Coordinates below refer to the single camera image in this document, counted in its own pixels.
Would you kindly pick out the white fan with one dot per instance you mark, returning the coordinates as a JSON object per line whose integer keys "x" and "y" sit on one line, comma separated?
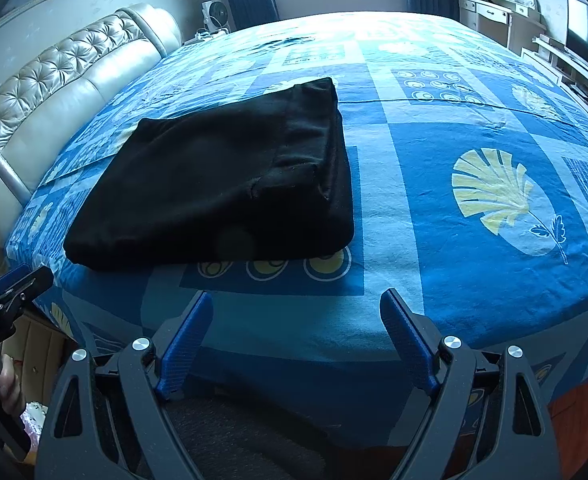
{"x": 215, "y": 16}

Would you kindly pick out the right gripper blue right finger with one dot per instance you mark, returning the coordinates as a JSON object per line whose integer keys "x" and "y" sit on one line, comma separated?
{"x": 411, "y": 341}

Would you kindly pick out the white vanity dresser with mirror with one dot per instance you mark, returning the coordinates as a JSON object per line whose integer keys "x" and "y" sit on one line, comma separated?
{"x": 515, "y": 24}

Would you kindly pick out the black pants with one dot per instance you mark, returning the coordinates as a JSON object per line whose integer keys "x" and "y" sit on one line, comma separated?
{"x": 266, "y": 178}

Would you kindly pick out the cream tufted leather headboard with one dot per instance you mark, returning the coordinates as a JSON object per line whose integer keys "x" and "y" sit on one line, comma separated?
{"x": 51, "y": 97}

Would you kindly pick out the white tv stand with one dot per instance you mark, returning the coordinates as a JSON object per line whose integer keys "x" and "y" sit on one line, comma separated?
{"x": 562, "y": 66}

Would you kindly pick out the beige bedside cabinet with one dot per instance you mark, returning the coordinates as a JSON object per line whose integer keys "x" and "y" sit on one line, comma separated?
{"x": 40, "y": 346}

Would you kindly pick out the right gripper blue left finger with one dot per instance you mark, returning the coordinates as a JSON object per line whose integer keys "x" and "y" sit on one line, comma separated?
{"x": 177, "y": 342}

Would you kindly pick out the black flat television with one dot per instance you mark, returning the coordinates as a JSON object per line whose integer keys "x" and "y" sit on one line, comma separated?
{"x": 577, "y": 27}

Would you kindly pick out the person left hand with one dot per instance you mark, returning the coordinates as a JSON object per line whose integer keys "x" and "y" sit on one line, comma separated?
{"x": 11, "y": 393}

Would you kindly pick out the blue patterned bedspread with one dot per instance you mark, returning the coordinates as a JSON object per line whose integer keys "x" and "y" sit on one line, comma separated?
{"x": 470, "y": 184}

